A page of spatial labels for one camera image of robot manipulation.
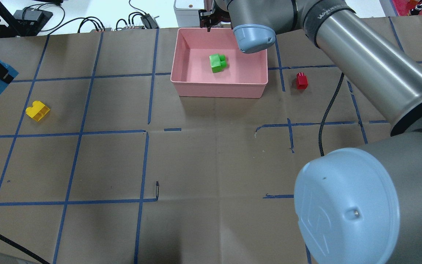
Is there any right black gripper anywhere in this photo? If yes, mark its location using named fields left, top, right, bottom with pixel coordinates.
left=198, top=7, right=231, bottom=30

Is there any green toy block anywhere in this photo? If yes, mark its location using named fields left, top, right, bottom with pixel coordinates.
left=209, top=54, right=227, bottom=73

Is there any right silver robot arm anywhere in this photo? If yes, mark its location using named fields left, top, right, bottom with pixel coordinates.
left=198, top=0, right=422, bottom=264

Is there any white square box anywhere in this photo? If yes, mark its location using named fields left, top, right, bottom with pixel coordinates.
left=174, top=0, right=213, bottom=28

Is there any pink plastic box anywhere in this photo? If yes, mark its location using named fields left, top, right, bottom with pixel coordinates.
left=170, top=28, right=268, bottom=99

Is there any yellow toy block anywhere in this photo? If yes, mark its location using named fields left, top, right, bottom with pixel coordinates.
left=25, top=100, right=51, bottom=122

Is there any red toy block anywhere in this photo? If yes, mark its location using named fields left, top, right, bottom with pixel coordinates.
left=296, top=72, right=308, bottom=90

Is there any brown paper table mat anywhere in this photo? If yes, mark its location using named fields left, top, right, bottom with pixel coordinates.
left=0, top=16, right=422, bottom=264

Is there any red parts tray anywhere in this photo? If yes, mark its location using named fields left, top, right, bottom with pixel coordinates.
left=392, top=0, right=422, bottom=17

